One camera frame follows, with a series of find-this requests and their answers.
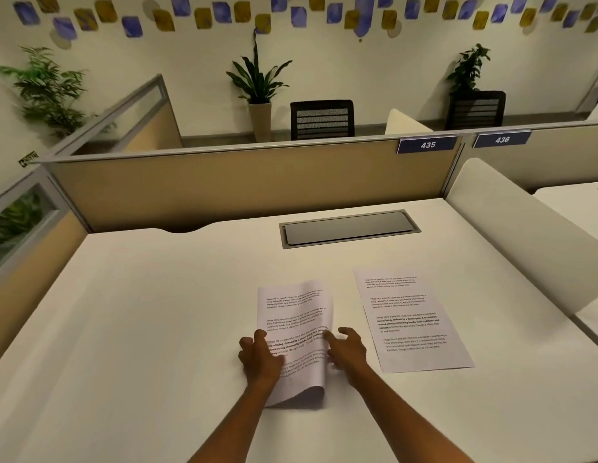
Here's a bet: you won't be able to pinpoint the blue and yellow wall decals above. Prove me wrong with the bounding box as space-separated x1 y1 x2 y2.
13 0 598 50

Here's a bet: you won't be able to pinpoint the person's right hand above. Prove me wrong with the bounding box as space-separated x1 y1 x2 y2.
322 327 370 387

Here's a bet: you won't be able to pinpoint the beige partition panel with glass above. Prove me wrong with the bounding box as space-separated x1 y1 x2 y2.
39 74 184 162

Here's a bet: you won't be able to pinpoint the person's left hand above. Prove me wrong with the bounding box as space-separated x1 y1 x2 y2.
238 329 285 386

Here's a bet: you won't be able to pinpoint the tall plant in beige pot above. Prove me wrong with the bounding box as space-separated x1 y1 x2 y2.
226 28 293 143

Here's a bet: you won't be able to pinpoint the person's left forearm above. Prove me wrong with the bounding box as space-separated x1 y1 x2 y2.
187 376 280 463

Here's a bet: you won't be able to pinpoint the person's right forearm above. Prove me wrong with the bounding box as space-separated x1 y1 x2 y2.
348 366 466 463

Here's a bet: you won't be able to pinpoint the leafy green potted plant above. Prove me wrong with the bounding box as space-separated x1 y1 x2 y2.
447 43 492 96

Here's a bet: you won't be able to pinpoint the grey desk cable tray lid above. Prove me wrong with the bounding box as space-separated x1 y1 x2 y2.
279 210 421 250

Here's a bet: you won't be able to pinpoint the white curved desk divider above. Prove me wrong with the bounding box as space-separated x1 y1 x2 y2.
446 157 598 355
385 109 434 136

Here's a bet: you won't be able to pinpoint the beige side partition with glass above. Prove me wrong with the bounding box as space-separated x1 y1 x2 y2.
0 165 91 372

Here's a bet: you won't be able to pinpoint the beige desk partition panel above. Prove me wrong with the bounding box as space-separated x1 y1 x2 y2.
454 121 598 194
40 135 466 234

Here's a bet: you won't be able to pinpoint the printed paper sheet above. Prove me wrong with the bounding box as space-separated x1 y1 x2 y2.
257 280 334 409
353 268 475 375

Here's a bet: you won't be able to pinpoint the black mesh office chair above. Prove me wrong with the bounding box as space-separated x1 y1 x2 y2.
290 99 355 141
446 91 506 131

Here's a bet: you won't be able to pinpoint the blue desk number label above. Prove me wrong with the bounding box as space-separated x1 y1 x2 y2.
397 136 459 155
473 131 532 149

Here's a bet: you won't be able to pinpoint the bushy green fern plant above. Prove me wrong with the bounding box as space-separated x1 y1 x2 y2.
0 47 117 139

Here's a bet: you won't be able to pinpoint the flat printed paper sheet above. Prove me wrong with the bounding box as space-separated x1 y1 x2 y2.
353 268 475 375

